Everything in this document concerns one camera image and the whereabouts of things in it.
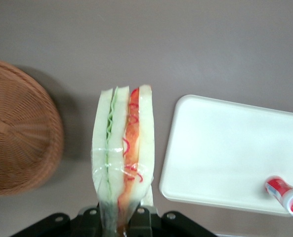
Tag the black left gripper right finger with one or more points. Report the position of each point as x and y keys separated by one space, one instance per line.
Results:
x=143 y=222

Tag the round brown wicker basket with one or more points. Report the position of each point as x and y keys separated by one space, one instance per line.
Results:
x=17 y=128

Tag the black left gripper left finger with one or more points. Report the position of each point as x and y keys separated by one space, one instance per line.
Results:
x=90 y=222

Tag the small red yogurt bottle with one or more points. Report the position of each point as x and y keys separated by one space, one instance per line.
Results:
x=284 y=192

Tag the triangular sandwich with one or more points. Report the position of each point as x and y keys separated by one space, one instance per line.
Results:
x=116 y=148

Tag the beige plastic tray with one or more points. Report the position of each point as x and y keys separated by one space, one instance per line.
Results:
x=222 y=153

